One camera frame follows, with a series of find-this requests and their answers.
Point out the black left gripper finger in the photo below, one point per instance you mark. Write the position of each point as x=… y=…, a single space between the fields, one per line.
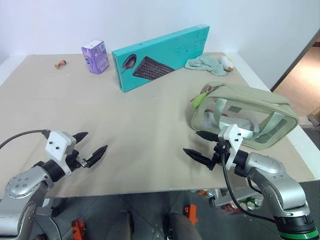
x=80 y=136
x=98 y=155

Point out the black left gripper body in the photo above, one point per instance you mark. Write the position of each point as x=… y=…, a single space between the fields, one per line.
x=74 y=160

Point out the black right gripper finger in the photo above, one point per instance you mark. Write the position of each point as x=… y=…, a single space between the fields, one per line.
x=198 y=155
x=208 y=135

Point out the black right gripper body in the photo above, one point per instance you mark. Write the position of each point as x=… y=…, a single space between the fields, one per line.
x=221 y=152

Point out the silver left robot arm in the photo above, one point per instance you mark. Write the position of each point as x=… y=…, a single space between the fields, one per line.
x=22 y=185

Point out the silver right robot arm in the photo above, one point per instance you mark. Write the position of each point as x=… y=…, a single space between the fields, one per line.
x=275 y=180

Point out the green transparent toiletry bag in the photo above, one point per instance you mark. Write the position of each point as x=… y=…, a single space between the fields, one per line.
x=250 y=94

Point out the green zipper pull tag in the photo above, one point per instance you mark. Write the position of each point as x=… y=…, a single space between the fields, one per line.
x=197 y=100

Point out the white box of drink cans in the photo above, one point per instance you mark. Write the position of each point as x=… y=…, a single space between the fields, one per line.
x=237 y=203

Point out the orange table clamp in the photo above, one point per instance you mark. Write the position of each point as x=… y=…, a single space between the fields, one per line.
x=191 y=212
x=78 y=227

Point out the light green cloth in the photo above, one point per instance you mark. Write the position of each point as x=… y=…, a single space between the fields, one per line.
x=210 y=64

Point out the dark rounded shape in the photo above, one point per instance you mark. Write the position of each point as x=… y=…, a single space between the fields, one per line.
x=180 y=226
x=126 y=225

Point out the white yellow toy figure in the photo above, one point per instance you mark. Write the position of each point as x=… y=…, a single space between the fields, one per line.
x=227 y=64

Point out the small red brown toy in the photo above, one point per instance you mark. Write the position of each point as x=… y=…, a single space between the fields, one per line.
x=60 y=64

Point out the purple tissue pack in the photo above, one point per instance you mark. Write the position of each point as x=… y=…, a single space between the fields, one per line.
x=96 y=58

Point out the teal keyboard mouse box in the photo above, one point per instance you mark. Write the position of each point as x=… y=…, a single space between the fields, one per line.
x=162 y=48

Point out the brown cardboard box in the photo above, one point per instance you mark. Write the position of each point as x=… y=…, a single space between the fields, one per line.
x=315 y=115

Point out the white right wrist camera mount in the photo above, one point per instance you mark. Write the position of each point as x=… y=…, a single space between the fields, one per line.
x=234 y=135

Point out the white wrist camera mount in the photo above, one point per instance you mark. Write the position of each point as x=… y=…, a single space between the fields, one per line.
x=56 y=145
x=234 y=135

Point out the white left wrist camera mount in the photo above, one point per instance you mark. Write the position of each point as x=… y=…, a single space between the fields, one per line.
x=56 y=145

